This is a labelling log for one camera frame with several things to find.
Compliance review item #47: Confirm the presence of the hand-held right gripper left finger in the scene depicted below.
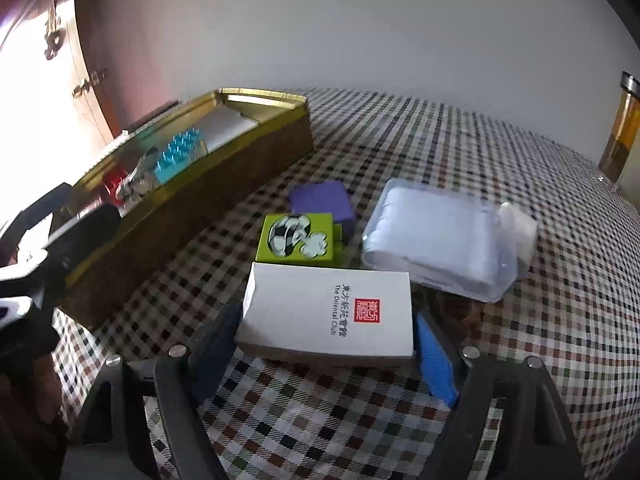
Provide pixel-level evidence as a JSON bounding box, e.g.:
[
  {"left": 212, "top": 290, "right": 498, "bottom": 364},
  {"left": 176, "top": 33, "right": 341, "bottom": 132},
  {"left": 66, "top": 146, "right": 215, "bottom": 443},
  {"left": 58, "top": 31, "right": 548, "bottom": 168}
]
[{"left": 65, "top": 300, "right": 246, "bottom": 480}]

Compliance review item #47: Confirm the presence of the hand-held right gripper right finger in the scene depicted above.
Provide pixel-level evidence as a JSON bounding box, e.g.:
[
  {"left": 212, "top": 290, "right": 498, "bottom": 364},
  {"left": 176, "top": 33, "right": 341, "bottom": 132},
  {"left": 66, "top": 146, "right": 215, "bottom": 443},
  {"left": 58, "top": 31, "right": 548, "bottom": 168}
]
[{"left": 415, "top": 305, "right": 586, "bottom": 480}]

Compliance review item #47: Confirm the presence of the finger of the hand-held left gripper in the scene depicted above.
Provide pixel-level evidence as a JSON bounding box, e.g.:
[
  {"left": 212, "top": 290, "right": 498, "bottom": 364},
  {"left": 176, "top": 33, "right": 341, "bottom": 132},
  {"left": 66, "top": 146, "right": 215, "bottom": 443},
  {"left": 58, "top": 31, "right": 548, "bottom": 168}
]
[
  {"left": 47, "top": 202, "right": 123, "bottom": 253},
  {"left": 10, "top": 183, "right": 76, "bottom": 233}
]

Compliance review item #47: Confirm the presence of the red toy brick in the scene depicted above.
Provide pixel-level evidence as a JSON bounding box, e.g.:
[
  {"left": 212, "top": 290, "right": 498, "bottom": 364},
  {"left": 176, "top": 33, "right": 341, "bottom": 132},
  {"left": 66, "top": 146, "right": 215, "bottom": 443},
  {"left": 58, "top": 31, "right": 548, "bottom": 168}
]
[{"left": 102, "top": 167, "right": 131, "bottom": 206}]

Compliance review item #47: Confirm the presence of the wooden brush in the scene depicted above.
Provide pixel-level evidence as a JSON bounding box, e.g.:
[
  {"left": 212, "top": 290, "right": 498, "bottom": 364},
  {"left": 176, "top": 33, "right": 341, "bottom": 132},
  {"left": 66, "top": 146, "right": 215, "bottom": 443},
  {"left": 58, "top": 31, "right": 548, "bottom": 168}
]
[{"left": 415, "top": 287, "right": 496, "bottom": 341}]

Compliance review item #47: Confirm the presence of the black ridged object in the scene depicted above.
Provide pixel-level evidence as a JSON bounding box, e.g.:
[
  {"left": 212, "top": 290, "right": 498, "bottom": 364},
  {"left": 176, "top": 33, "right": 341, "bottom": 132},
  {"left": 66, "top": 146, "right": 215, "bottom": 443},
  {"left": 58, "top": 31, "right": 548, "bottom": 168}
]
[{"left": 117, "top": 152, "right": 161, "bottom": 201}]

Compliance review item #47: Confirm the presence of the white cardboard box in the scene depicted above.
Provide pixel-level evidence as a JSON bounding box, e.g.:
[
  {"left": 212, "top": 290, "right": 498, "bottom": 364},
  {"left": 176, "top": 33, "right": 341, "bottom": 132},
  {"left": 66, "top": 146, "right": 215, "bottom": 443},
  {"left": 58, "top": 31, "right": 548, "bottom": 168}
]
[{"left": 234, "top": 261, "right": 417, "bottom": 367}]

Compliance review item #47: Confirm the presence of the blue toy brick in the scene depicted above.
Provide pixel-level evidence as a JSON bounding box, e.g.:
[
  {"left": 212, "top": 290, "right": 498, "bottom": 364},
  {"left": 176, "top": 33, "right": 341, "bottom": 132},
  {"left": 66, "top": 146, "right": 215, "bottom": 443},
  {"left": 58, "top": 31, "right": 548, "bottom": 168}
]
[{"left": 152, "top": 129, "right": 208, "bottom": 186}]

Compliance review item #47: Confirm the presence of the gold metal tin box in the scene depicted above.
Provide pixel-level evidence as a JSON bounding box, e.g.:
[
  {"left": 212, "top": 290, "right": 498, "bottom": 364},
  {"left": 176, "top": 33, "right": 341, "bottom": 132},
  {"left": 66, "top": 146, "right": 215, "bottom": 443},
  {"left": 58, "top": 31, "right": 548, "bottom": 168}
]
[{"left": 50, "top": 87, "right": 316, "bottom": 333}]

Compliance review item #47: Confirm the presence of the clear plastic container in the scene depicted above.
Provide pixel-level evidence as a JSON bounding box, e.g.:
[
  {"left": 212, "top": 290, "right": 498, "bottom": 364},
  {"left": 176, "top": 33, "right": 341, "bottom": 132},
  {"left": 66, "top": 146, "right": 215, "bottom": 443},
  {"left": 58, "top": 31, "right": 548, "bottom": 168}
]
[{"left": 361, "top": 177, "right": 521, "bottom": 304}]

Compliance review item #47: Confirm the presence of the green football print box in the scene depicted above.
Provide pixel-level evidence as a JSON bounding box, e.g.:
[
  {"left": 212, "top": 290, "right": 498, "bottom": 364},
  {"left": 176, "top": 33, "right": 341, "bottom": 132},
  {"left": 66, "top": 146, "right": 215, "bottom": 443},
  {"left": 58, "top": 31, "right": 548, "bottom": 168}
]
[{"left": 255, "top": 212, "right": 346, "bottom": 268}]

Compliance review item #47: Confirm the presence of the white charger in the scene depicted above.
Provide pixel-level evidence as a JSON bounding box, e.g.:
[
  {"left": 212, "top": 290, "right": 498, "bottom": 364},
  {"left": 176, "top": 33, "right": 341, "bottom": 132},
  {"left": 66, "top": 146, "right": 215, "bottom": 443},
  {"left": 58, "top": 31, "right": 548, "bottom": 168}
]
[{"left": 497, "top": 201, "right": 540, "bottom": 266}]

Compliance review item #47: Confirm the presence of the purple box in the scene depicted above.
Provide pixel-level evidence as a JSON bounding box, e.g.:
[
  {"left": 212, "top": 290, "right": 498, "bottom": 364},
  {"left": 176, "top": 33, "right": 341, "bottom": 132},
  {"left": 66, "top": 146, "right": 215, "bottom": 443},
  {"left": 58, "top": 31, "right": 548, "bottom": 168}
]
[{"left": 289, "top": 181, "right": 358, "bottom": 241}]

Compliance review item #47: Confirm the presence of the person's left forearm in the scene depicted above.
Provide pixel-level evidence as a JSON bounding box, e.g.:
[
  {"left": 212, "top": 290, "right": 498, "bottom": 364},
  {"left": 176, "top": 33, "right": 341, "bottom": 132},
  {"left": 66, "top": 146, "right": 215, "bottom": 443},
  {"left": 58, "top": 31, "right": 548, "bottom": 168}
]
[{"left": 0, "top": 350, "right": 66, "bottom": 480}]

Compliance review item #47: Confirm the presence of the wooden door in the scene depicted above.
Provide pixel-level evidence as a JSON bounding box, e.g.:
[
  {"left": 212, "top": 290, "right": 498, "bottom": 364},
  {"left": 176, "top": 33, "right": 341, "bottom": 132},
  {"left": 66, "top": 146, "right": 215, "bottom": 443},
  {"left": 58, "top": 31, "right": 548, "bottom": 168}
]
[{"left": 0, "top": 0, "right": 121, "bottom": 148}]

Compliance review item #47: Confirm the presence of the black remote control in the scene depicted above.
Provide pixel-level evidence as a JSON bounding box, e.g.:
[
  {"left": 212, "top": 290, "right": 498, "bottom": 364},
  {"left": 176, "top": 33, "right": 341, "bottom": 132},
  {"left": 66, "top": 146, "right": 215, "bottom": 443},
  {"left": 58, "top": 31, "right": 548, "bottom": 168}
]
[{"left": 122, "top": 100, "right": 181, "bottom": 133}]

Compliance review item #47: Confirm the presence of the checkered tablecloth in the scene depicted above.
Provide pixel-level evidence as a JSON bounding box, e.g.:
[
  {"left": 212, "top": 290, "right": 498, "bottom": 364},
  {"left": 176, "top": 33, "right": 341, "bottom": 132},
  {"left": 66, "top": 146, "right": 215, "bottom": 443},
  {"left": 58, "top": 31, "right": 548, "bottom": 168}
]
[{"left": 50, "top": 87, "right": 640, "bottom": 480}]

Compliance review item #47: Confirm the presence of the dark door ornament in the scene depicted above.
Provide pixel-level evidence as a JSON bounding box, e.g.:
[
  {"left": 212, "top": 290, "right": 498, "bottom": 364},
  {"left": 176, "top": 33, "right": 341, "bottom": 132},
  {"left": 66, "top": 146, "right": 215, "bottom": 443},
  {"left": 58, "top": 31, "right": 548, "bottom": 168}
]
[{"left": 42, "top": 2, "right": 68, "bottom": 61}]

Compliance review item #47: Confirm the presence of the white paper liner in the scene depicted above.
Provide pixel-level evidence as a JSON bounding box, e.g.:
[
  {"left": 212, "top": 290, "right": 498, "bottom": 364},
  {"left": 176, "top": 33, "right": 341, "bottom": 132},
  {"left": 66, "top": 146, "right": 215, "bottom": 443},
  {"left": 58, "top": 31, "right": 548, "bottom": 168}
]
[{"left": 195, "top": 107, "right": 261, "bottom": 153}]

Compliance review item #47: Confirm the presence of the glass tea bottle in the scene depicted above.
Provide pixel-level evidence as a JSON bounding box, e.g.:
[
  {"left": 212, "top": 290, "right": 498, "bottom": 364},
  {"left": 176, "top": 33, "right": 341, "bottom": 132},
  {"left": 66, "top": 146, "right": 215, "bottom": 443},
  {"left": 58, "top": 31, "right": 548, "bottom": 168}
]
[{"left": 596, "top": 71, "right": 640, "bottom": 188}]

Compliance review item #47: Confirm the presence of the brass door handle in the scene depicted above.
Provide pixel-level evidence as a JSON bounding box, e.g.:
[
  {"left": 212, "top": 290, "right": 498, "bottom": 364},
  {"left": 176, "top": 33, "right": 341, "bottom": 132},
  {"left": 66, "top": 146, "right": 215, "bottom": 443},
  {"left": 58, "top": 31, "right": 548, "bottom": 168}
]
[{"left": 71, "top": 67, "right": 110, "bottom": 100}]

